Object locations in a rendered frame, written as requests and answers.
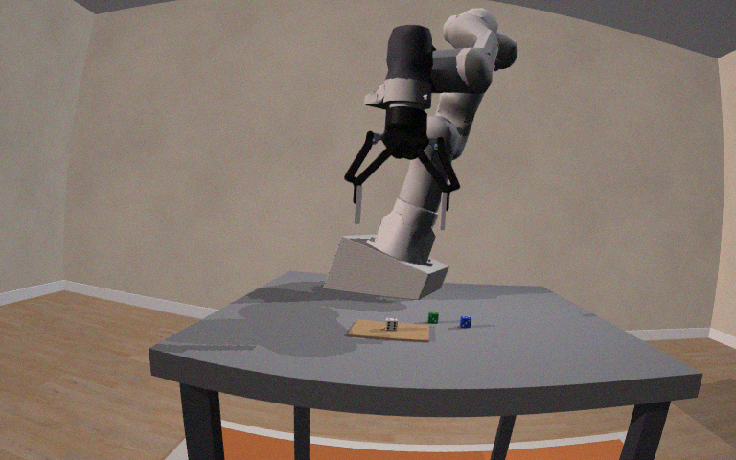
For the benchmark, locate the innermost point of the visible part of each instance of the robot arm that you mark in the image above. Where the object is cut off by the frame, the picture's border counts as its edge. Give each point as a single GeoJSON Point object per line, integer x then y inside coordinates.
{"type": "Point", "coordinates": [407, 232]}

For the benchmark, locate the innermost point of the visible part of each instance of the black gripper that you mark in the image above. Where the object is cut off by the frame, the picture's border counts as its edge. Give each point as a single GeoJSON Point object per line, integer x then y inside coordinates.
{"type": "Point", "coordinates": [404, 137]}

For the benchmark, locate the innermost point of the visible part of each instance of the tan flat mat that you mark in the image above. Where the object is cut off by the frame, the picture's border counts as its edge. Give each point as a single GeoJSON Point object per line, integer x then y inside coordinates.
{"type": "Point", "coordinates": [376, 330]}

